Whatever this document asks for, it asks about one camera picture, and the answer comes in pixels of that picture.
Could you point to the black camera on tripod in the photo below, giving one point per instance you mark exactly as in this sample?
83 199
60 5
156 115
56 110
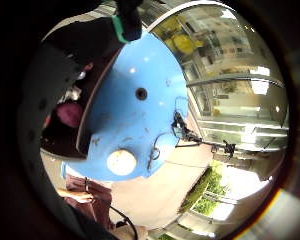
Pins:
181 126

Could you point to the pink round cushion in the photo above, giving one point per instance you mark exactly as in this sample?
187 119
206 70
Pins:
70 114

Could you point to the brown curved bench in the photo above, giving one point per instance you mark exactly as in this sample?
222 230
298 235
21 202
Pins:
90 106

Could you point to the black tripod clamp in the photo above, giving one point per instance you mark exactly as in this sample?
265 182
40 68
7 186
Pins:
229 147

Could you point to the white round lid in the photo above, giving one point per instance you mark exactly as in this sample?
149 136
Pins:
121 162

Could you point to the green plants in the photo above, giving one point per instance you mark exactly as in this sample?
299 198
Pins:
208 191

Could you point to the the person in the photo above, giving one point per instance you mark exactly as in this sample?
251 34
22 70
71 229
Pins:
96 200

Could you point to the yellow background object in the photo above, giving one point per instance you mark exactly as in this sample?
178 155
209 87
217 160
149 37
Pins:
184 42

